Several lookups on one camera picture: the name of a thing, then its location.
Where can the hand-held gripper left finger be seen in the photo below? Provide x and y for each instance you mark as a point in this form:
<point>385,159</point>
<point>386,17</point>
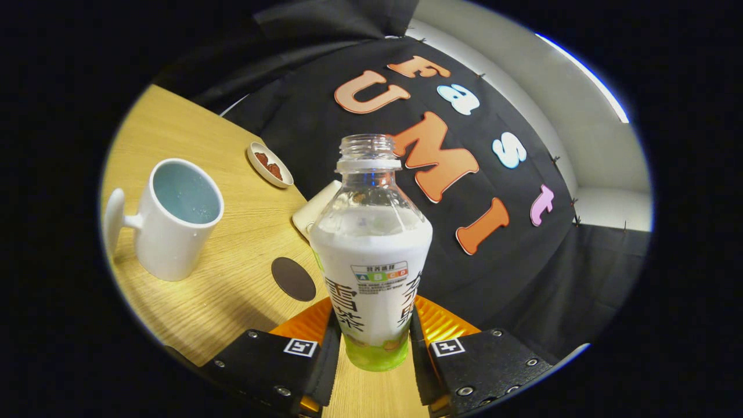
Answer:
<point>261,363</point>

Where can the clear juice bottle white label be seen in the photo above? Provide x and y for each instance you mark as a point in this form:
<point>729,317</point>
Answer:
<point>371,249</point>

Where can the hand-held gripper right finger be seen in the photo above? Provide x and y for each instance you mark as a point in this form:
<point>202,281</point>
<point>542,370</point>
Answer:
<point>493,366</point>

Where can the white cup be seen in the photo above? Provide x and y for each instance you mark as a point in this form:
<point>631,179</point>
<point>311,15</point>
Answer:
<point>168,244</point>

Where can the white toaster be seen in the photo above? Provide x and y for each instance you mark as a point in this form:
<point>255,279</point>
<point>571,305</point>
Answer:
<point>313,212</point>

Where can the wooden table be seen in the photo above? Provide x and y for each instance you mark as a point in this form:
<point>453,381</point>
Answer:
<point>232,232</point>

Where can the red dried food piece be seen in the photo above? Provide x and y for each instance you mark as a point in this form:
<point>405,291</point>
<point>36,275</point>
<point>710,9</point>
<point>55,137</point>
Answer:
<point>274,172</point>
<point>261,159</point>

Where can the small white plate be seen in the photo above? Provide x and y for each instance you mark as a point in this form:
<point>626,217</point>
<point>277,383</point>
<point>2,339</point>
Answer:
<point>255,151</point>

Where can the dark brown round coaster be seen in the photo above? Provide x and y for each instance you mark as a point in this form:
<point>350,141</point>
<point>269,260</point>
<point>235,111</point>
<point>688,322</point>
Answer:
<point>293,279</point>

